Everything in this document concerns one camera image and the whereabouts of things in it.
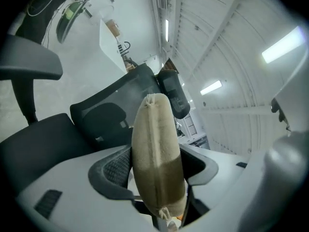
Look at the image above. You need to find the black office chair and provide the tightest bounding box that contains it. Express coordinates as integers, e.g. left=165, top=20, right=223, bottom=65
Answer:
left=0, top=34, right=192, bottom=198

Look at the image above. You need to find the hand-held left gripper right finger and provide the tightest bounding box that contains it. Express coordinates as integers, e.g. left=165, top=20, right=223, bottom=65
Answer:
left=180, top=144, right=265, bottom=228

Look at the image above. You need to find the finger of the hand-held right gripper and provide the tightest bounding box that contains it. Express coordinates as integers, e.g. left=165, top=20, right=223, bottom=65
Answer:
left=270, top=53, right=309, bottom=134
left=239, top=129, right=309, bottom=232

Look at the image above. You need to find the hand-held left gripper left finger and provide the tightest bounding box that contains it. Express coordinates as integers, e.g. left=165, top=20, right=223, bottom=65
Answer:
left=14, top=144, right=156, bottom=232

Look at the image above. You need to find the beige oval object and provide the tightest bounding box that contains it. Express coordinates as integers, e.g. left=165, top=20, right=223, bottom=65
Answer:
left=131, top=93, right=186, bottom=219

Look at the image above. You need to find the white block counter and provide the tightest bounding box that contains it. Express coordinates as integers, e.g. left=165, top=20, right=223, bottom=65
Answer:
left=99, top=18, right=128, bottom=73

